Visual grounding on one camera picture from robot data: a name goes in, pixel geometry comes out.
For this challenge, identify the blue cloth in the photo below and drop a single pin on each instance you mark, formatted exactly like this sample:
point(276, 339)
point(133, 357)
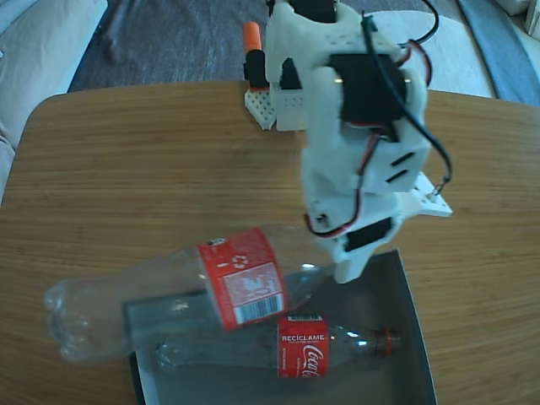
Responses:
point(506, 63)

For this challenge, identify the orange black table clamp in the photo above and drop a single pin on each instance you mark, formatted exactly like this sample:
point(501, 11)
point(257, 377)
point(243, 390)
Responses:
point(252, 36)

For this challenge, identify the grey textured rug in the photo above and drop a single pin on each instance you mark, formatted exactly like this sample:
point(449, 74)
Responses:
point(169, 42)

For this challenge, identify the white cushion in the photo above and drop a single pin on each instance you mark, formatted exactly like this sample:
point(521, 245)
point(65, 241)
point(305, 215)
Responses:
point(34, 50)

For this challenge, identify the clear bottle Coca-Cola red label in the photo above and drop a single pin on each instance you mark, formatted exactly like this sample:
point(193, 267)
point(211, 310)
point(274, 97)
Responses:
point(304, 350)

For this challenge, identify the white cloth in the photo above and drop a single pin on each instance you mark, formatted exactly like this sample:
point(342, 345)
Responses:
point(460, 55)

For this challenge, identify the grey cardboard box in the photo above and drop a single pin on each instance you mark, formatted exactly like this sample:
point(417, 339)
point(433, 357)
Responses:
point(358, 388)

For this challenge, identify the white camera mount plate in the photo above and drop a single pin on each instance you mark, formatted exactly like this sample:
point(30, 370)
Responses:
point(434, 204)

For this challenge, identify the clear bottle barcode red label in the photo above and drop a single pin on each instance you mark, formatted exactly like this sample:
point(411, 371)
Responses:
point(242, 278)

